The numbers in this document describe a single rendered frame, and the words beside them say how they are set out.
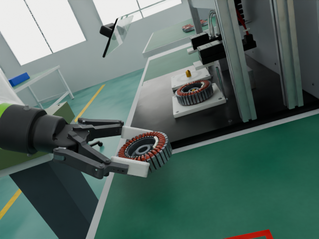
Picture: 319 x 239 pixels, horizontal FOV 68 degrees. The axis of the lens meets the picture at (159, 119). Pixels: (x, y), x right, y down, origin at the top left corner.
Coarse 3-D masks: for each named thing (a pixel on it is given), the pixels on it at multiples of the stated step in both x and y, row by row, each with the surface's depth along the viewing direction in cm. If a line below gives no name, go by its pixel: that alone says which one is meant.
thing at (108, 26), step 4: (108, 24) 56; (112, 24) 58; (100, 28) 52; (104, 28) 52; (108, 28) 52; (112, 28) 59; (100, 32) 52; (104, 32) 52; (108, 32) 52; (108, 36) 52
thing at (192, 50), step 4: (204, 32) 88; (192, 36) 90; (196, 36) 87; (200, 36) 84; (204, 36) 84; (208, 36) 84; (216, 36) 86; (220, 36) 84; (192, 40) 85; (196, 40) 85; (200, 40) 85; (204, 40) 85; (208, 40) 85; (212, 40) 85; (220, 40) 85; (192, 44) 86; (196, 44) 86; (200, 44) 85; (204, 44) 85; (192, 48) 90; (196, 48) 86; (188, 52) 87; (192, 52) 87
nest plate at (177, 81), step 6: (192, 72) 97; (198, 72) 94; (204, 72) 92; (174, 78) 99; (180, 78) 96; (186, 78) 93; (192, 78) 90; (198, 78) 88; (204, 78) 87; (210, 78) 87; (174, 84) 91; (180, 84) 89
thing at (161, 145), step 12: (156, 132) 50; (132, 144) 50; (144, 144) 51; (156, 144) 46; (168, 144) 46; (120, 156) 47; (132, 156) 49; (144, 156) 44; (156, 156) 43; (168, 156) 45; (156, 168) 44
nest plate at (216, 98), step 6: (216, 90) 72; (174, 96) 80; (210, 96) 69; (216, 96) 68; (222, 96) 66; (174, 102) 75; (204, 102) 67; (210, 102) 66; (216, 102) 65; (222, 102) 65; (174, 108) 71; (180, 108) 69; (186, 108) 68; (192, 108) 66; (198, 108) 66; (204, 108) 66; (174, 114) 67; (180, 114) 67; (186, 114) 67
